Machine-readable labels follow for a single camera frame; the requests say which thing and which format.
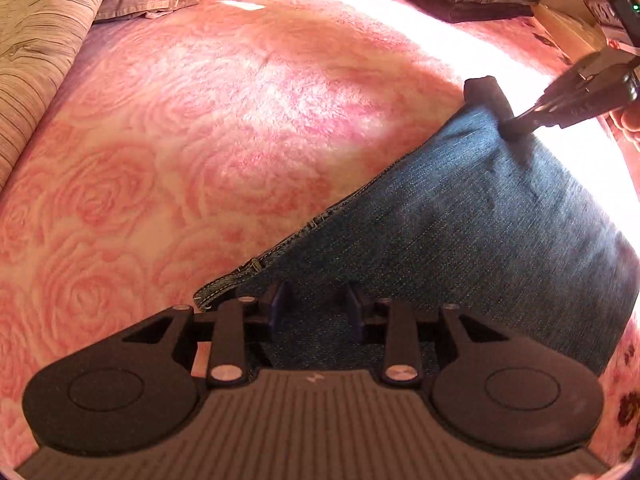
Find blue denim jeans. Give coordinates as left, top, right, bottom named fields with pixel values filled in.
left=194, top=76, right=640, bottom=376

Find pink rose blanket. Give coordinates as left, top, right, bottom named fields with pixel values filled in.
left=0, top=0, right=640, bottom=466

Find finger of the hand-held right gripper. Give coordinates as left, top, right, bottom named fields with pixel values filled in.
left=501, top=76, right=637, bottom=139
left=537, top=52, right=640, bottom=108

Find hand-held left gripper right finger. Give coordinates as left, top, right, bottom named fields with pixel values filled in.
left=342, top=281, right=512, bottom=387

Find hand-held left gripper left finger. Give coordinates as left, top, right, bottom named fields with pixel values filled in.
left=121, top=280, right=294, bottom=387

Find person's right hand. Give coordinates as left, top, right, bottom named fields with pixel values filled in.
left=611, top=106, right=640, bottom=147

